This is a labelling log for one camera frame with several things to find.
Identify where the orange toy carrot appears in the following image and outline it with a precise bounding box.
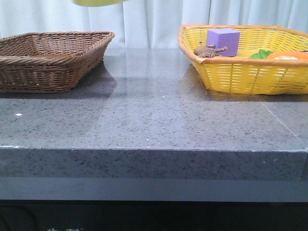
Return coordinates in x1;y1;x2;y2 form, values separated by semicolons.
249;49;308;60

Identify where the yellow tape roll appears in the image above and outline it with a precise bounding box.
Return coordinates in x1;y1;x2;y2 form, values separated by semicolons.
73;0;126;7

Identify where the brown toy animal figure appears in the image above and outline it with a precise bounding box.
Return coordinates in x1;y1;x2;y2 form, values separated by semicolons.
193;42;228;58

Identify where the white curtain backdrop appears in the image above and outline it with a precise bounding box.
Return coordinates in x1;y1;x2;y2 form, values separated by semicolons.
0;0;308;49

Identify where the purple foam cube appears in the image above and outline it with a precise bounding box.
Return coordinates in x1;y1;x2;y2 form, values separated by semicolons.
206;28;241;57

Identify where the yellow wicker basket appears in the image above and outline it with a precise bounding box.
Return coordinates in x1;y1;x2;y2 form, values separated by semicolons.
178;25;308;95

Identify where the brown wicker basket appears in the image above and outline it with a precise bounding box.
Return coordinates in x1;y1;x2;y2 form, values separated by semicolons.
0;31;115;93

